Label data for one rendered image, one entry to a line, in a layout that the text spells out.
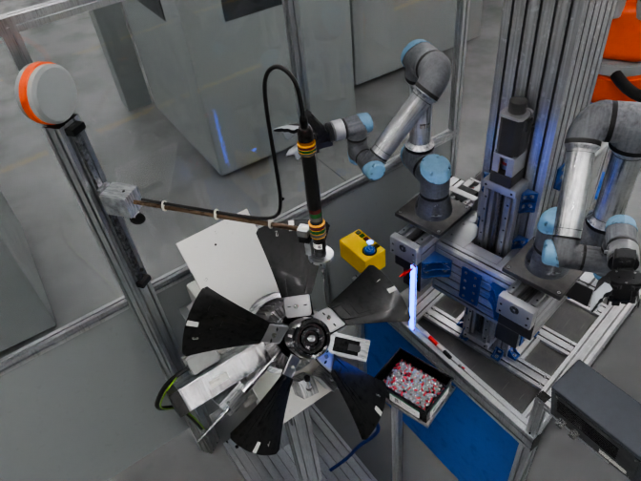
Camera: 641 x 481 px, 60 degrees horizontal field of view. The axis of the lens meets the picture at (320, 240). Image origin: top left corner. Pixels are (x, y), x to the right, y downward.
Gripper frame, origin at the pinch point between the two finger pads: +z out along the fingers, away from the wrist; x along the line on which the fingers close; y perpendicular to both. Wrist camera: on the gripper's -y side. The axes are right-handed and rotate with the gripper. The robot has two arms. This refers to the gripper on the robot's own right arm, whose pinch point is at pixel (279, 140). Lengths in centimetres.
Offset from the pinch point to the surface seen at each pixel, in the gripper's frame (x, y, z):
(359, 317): -68, 19, -3
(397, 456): -84, 106, -14
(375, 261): -37, 37, -23
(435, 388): -85, 50, -24
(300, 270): -54, 5, 10
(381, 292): -60, 21, -14
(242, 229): -26.9, 10.0, 21.8
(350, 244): -26.9, 35.2, -16.5
